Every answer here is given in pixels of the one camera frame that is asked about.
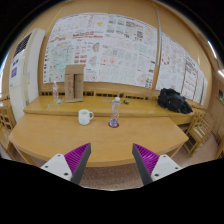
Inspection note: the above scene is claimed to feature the wooden chairs group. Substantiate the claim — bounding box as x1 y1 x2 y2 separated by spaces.
0 94 18 148
181 109 224 160

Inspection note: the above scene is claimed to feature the black bag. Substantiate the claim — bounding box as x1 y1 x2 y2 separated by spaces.
157 87 194 115

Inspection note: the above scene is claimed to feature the brown cardboard box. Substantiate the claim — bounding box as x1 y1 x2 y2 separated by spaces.
64 64 86 103

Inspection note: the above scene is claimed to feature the white ceramic mug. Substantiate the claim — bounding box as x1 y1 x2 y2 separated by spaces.
78 109 95 126

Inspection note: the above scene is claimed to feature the clear plastic water bottle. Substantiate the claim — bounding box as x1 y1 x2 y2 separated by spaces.
109 96 122 128

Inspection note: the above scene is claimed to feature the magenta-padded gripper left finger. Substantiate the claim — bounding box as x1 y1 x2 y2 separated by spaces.
39 142 92 185

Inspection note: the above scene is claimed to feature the flat round red coaster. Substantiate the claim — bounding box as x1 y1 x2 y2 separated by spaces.
107 121 120 129

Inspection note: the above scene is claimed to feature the small clear plastic bottle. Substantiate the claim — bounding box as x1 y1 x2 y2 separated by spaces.
52 80 60 101

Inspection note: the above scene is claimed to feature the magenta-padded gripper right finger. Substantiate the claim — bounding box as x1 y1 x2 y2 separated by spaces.
131 143 183 186

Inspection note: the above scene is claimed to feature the wall posters group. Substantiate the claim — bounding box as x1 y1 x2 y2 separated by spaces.
43 12 209 106

